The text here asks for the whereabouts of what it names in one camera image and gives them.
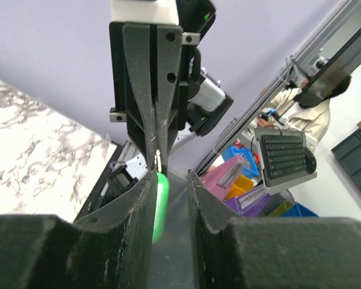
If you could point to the black monitor screen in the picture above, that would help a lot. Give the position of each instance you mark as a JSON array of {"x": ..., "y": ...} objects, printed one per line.
[{"x": 341, "y": 65}]

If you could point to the purple plastic bin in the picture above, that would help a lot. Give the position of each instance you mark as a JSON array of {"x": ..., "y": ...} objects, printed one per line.
[{"x": 250, "y": 204}]

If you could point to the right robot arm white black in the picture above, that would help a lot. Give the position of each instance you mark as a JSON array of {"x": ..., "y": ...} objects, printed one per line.
[{"x": 207, "y": 102}]

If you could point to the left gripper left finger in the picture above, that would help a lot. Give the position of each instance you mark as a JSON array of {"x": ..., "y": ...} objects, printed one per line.
[{"x": 109, "y": 248}]

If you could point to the pink plastic bin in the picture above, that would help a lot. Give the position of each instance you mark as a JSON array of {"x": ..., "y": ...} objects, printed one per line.
[{"x": 219, "y": 180}]

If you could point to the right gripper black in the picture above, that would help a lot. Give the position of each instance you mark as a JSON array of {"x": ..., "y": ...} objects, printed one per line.
[{"x": 152, "y": 81}]

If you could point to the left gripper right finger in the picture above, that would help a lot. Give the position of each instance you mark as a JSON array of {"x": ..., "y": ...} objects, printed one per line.
[{"x": 233, "y": 251}]

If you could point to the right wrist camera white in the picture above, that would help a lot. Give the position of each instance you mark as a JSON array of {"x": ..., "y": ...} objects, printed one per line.
[{"x": 152, "y": 12}]

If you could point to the black computer keyboard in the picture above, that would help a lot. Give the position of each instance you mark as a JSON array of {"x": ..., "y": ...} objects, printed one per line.
[{"x": 284, "y": 155}]

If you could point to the seated person in beige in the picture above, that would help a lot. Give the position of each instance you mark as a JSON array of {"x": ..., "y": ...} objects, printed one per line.
[{"x": 313, "y": 121}]

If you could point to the blue plastic bin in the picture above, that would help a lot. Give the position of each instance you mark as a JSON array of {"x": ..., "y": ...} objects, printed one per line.
[{"x": 250, "y": 169}]

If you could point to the green key tag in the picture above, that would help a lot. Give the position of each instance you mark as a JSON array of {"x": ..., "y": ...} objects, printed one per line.
[{"x": 161, "y": 207}]

